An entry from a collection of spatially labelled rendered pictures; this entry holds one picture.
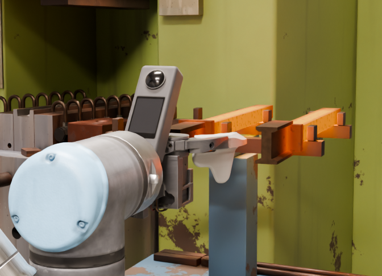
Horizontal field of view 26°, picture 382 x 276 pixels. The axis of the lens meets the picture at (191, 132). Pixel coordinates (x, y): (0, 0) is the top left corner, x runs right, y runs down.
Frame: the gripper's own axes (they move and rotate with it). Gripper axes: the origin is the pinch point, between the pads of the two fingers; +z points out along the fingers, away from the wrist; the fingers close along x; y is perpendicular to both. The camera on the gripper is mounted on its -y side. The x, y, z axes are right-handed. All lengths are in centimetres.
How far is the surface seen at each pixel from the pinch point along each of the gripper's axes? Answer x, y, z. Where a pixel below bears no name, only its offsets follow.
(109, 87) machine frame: -56, 0, 93
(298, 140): 14.1, 0.5, 0.7
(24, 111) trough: -53, 3, 46
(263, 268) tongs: 2.4, 25.3, 28.2
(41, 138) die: -47, 8, 42
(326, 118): 13.4, -0.3, 22.2
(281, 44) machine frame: -1, -11, 51
